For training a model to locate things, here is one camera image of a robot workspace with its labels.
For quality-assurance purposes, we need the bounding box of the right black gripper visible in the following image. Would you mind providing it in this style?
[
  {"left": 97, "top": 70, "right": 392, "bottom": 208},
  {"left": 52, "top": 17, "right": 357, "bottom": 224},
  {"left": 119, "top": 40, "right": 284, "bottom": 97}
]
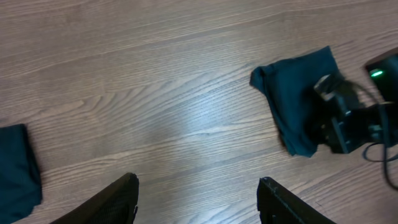
[{"left": 310, "top": 73, "right": 382, "bottom": 154}]

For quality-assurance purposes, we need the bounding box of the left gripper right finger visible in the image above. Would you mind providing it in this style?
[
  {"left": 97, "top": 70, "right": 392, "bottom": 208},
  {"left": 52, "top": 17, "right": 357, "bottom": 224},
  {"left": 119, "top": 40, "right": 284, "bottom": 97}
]
[{"left": 257, "top": 177, "right": 335, "bottom": 224}]

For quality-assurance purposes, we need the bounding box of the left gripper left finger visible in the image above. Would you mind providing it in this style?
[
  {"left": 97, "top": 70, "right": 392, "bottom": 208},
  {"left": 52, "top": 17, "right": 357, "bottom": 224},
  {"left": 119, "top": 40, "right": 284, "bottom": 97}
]
[{"left": 52, "top": 172, "right": 139, "bottom": 224}]

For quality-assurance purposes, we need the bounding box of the dark navy t-shirt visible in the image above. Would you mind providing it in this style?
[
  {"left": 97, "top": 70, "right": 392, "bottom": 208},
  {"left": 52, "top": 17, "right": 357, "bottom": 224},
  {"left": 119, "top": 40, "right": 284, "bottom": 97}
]
[{"left": 249, "top": 46, "right": 339, "bottom": 157}]

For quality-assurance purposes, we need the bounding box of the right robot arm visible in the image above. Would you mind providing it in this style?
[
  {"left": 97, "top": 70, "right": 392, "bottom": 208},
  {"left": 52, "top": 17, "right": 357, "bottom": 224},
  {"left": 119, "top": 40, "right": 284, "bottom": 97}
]
[{"left": 312, "top": 48, "right": 397, "bottom": 154}]

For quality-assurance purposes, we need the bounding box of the folded black cloth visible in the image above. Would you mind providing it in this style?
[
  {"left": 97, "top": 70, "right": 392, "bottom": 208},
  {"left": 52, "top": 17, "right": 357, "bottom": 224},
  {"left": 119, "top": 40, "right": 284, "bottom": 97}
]
[{"left": 1, "top": 124, "right": 42, "bottom": 224}]

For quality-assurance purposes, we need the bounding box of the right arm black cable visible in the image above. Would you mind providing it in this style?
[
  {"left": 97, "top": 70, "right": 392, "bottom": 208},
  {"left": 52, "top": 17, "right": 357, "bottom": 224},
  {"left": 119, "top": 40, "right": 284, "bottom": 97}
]
[{"left": 362, "top": 93, "right": 398, "bottom": 191}]

